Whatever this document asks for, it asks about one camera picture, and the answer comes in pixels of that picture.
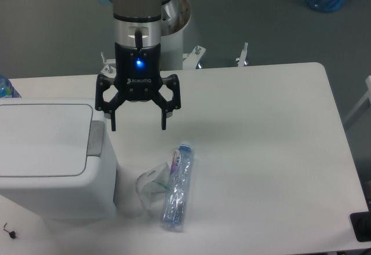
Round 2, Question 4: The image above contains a blue water bottle at edge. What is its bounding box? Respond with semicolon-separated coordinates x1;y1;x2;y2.
0;75;21;98

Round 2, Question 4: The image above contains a white frame at right edge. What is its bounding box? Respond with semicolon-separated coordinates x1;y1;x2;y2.
343;76;370;130

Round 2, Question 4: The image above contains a white push-lid trash can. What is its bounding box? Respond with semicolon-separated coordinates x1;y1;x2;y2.
1;98;118;220

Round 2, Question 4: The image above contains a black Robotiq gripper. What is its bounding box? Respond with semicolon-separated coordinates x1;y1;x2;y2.
95;43;181;132

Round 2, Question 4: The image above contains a crumpled white plastic wrapper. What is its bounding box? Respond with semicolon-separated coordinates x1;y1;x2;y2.
135;162;170;216

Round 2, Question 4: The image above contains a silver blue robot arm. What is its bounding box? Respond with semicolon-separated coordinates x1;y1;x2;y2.
95;0;190;130

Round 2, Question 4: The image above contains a black device at table edge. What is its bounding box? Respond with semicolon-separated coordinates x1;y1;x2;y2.
350;212;370;242

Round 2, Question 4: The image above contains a clear plastic water bottle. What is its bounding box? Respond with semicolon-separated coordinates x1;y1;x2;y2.
161;141;194;231

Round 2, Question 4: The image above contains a small black metal clip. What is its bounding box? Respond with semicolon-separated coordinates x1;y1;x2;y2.
2;223;17;239

